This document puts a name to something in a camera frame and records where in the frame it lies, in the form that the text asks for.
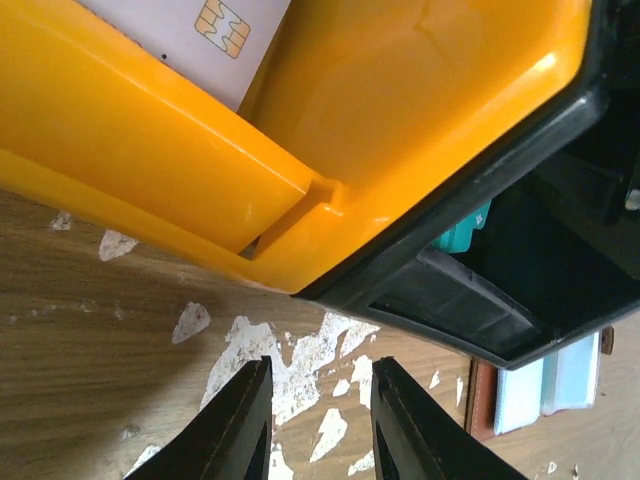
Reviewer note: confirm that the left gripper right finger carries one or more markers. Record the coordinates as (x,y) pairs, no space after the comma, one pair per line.
(415,438)

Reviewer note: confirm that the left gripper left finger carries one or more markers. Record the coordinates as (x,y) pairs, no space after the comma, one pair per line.
(230,437)

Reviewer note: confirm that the black bin with green cards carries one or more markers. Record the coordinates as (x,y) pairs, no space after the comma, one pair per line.
(558,257)

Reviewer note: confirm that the white cards stack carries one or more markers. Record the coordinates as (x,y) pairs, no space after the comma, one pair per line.
(217,45)

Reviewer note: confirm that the yellow plastic bin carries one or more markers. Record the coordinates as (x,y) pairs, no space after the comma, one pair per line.
(365,108)

